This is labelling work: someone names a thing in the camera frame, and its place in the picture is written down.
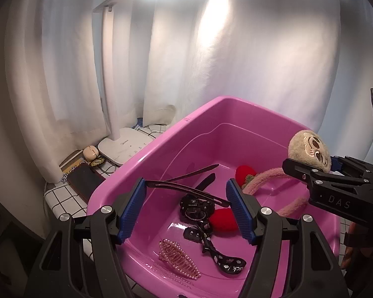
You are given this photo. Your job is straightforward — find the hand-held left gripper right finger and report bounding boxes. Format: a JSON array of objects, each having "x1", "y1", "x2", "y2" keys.
[{"x1": 225, "y1": 178, "x2": 350, "y2": 298}]

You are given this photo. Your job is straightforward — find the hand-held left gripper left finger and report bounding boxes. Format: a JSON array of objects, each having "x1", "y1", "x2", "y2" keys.
[{"x1": 25, "y1": 178, "x2": 147, "y2": 298}]

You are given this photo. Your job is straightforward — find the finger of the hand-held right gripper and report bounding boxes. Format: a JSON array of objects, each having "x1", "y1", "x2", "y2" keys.
[
  {"x1": 282, "y1": 158, "x2": 370, "y2": 193},
  {"x1": 331, "y1": 155, "x2": 373, "y2": 174}
]

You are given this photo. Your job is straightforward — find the beige plush sloth keychain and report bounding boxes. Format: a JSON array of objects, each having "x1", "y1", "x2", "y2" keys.
[{"x1": 287, "y1": 129, "x2": 332, "y2": 174}]

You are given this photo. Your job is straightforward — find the pink fuzzy strawberry headband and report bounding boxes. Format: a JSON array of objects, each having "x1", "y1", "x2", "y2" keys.
[{"x1": 209, "y1": 165, "x2": 310, "y2": 232}]

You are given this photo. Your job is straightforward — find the black digital wristwatch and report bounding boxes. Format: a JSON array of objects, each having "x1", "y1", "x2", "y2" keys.
[{"x1": 178, "y1": 172, "x2": 216, "y2": 233}]

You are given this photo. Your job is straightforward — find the black printed wrist strap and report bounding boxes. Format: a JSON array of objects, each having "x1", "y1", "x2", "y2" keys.
[{"x1": 183, "y1": 225, "x2": 247, "y2": 277}]

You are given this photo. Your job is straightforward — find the black eyeglasses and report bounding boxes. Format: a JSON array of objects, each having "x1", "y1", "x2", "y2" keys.
[{"x1": 145, "y1": 164, "x2": 232, "y2": 207}]

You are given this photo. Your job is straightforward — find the pearl hair claw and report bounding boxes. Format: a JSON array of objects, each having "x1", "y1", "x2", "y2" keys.
[{"x1": 159, "y1": 239, "x2": 201, "y2": 279}]

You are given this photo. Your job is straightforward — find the pink plastic bin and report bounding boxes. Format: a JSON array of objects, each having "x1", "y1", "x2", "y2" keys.
[{"x1": 86, "y1": 96, "x2": 341, "y2": 298}]

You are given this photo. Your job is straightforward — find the person's right hand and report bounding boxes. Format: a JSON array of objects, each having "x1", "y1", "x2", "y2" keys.
[{"x1": 340, "y1": 223, "x2": 373, "y2": 269}]

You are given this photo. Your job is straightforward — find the black smartphone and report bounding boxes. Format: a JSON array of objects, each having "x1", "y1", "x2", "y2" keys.
[{"x1": 69, "y1": 163, "x2": 103, "y2": 204}]

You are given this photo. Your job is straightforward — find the white desk lamp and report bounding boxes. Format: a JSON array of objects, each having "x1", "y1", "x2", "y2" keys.
[{"x1": 93, "y1": 3, "x2": 154, "y2": 166}]

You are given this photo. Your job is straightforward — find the cream earbuds case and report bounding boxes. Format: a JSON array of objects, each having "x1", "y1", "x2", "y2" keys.
[{"x1": 82, "y1": 146, "x2": 98, "y2": 161}]

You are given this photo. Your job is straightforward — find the white curtain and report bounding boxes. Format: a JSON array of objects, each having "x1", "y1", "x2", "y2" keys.
[{"x1": 0, "y1": 0, "x2": 373, "y2": 193}]

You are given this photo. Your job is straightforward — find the thin grey cable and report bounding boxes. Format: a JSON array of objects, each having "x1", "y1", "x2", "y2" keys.
[{"x1": 98, "y1": 161, "x2": 119, "y2": 175}]

